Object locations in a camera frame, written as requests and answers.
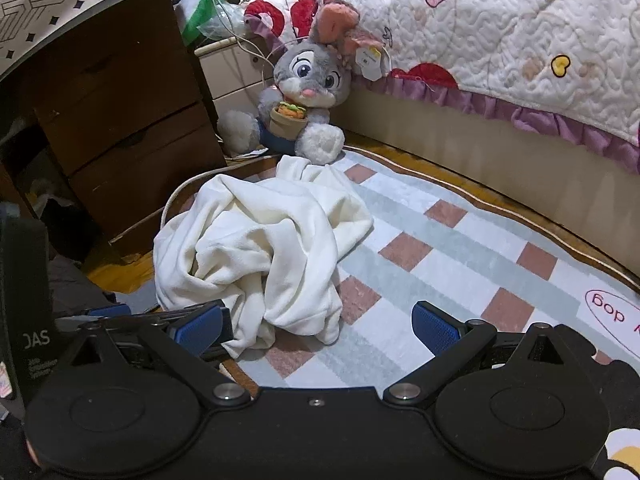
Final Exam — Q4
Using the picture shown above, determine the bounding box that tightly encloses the brown wooden drawer cabinet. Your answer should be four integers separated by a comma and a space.
30, 0, 226, 261

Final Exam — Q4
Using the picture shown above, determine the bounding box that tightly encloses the thin white cable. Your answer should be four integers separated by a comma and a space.
197, 0, 296, 91

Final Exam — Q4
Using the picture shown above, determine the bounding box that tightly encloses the beige bed frame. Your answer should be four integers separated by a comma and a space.
340, 77, 640, 286

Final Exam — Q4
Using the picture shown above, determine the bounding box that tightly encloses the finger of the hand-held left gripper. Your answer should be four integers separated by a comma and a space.
131, 301, 223, 325
55, 303, 133, 323

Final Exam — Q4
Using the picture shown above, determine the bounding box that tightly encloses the green white plastic bag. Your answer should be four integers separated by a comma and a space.
172, 0, 251, 46

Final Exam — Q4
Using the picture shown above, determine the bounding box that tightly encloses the white fleece jacket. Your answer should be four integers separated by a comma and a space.
152, 155, 375, 361

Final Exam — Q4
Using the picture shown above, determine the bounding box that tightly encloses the thick white cable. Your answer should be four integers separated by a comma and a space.
159, 147, 273, 233

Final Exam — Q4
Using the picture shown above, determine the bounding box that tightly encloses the quilted printed blanket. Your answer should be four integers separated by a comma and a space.
244, 0, 640, 163

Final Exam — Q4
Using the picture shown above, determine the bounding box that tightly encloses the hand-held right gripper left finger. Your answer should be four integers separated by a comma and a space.
54, 301, 253, 408

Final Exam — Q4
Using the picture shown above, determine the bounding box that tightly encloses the dark printed cloth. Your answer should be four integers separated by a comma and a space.
590, 345, 640, 480

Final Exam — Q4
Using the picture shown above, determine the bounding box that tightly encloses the checkered rug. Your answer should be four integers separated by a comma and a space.
102, 146, 640, 391

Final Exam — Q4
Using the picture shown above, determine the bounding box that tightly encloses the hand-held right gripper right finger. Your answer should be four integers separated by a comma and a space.
382, 301, 596, 408

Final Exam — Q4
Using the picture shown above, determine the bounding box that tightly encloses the grey plush rabbit toy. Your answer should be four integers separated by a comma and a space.
217, 0, 392, 165

